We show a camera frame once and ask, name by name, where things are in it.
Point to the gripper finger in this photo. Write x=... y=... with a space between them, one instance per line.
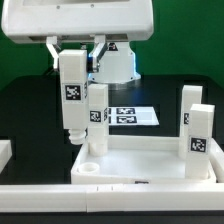
x=100 y=47
x=54 y=47

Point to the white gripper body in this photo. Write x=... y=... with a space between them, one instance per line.
x=27 y=21

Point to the white desk top tray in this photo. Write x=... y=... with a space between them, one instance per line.
x=141 y=159

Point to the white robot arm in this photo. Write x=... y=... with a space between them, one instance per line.
x=117 y=64

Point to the white marker sheet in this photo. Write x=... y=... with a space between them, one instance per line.
x=132 y=116

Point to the white front fence bar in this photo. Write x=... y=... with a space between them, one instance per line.
x=109 y=198

